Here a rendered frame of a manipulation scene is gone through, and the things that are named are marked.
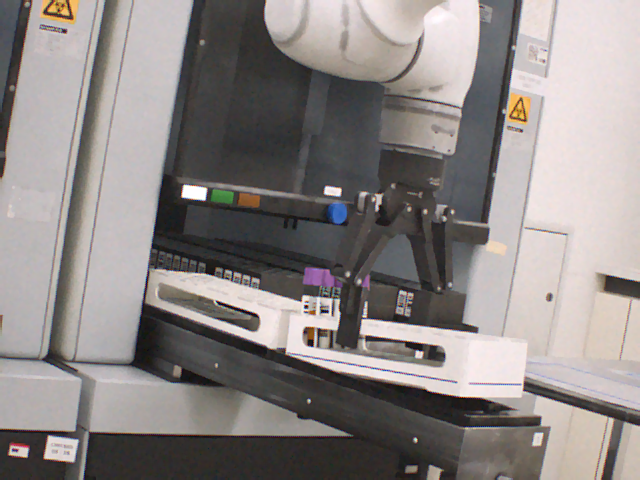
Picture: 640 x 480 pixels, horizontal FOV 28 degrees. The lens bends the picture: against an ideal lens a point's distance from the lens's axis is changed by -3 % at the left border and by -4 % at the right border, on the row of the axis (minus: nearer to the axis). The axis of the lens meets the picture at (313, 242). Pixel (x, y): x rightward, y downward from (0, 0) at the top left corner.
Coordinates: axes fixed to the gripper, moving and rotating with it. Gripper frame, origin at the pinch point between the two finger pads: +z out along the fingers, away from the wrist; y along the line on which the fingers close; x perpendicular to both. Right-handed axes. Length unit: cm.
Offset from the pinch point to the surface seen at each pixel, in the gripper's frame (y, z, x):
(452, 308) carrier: 48, 1, 37
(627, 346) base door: 229, 21, 133
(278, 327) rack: -4.4, 2.8, 13.6
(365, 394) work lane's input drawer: -6.4, 6.5, -5.6
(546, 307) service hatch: 205, 13, 149
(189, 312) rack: -5.1, 4.4, 31.6
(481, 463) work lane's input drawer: -3.4, 10.1, -21.6
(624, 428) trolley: 69, 16, 13
